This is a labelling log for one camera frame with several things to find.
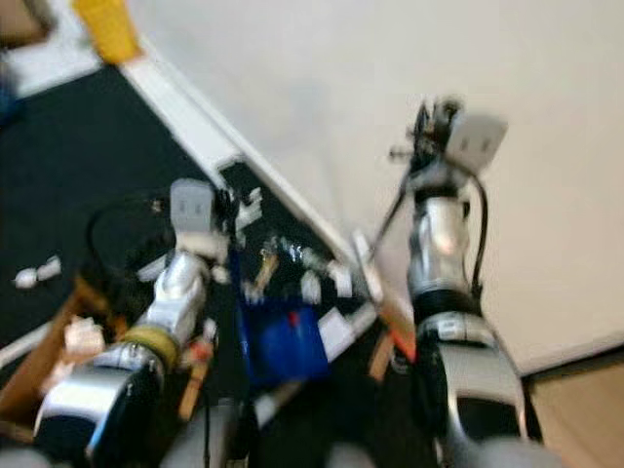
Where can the grey right robot leg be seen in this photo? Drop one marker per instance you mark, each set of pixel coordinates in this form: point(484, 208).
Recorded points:
point(356, 456)

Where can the blue plastic dustpan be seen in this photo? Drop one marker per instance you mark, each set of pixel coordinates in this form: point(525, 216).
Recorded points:
point(283, 341)

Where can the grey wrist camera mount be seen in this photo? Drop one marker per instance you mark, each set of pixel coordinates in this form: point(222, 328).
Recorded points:
point(195, 205)
point(478, 141)

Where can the orange scrap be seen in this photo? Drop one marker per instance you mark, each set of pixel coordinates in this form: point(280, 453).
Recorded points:
point(402, 343)

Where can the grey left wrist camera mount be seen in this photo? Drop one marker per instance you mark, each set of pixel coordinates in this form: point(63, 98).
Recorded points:
point(195, 205)

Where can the yellow plastic object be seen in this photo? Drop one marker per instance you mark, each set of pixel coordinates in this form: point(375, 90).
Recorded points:
point(107, 29)

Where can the crumpled white paper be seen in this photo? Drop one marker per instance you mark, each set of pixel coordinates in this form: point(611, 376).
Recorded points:
point(37, 273)

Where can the grey robot leg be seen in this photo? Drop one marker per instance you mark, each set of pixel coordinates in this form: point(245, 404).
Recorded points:
point(205, 439)
point(356, 456)

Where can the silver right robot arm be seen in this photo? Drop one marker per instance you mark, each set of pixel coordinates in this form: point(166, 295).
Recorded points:
point(439, 234)

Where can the grey left robot leg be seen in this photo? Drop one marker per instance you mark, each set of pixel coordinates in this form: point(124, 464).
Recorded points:
point(205, 439)

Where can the open cardboard box with rubbish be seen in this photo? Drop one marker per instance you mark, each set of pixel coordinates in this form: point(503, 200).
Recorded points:
point(34, 375)

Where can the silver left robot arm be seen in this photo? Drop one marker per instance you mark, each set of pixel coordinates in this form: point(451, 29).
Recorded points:
point(171, 292)

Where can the brown cardboard strip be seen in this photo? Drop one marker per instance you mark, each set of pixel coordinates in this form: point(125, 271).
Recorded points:
point(380, 356)

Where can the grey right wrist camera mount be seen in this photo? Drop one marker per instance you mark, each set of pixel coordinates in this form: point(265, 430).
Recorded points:
point(478, 141)

